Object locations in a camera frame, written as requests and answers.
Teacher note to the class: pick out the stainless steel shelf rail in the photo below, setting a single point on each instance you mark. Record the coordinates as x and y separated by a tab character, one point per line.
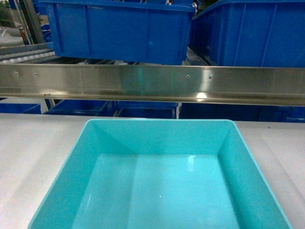
190	84

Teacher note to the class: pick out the blue bin below rail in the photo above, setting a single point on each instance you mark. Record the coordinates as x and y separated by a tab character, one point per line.
137	109

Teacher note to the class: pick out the teal plastic bin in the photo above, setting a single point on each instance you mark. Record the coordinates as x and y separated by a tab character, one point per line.
160	174

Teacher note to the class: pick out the blue bin upper left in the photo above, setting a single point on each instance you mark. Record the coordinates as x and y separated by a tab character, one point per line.
120	30

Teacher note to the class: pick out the blue bin upper right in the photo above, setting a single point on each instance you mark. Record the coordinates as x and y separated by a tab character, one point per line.
251	33

